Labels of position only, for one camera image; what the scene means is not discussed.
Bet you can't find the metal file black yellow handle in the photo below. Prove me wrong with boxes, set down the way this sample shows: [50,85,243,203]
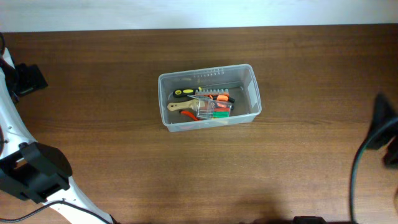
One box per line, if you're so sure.
[172,88,200,98]

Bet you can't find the orange perforated cylinder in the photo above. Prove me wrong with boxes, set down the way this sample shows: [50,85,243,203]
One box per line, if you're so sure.
[195,89,229,96]

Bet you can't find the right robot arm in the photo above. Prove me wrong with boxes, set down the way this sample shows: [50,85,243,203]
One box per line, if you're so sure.
[346,92,397,224]

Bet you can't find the orange black needle-nose pliers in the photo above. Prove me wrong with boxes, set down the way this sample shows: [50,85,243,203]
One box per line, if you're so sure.
[210,95,235,110]

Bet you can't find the small red cutting pliers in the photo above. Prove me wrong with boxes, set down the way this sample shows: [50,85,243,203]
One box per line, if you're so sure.
[179,110,200,121]

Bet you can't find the orange scraper wooden handle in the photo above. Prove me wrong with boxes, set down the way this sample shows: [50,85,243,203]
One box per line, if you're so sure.
[167,99,200,111]

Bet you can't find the clear plastic container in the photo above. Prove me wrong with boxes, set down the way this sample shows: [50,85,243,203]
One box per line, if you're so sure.
[158,64,262,132]

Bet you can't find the clear case of screwdrivers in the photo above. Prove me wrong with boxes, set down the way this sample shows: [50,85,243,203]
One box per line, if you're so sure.
[189,95,234,120]

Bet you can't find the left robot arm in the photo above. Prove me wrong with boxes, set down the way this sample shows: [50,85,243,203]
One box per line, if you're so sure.
[1,39,116,223]

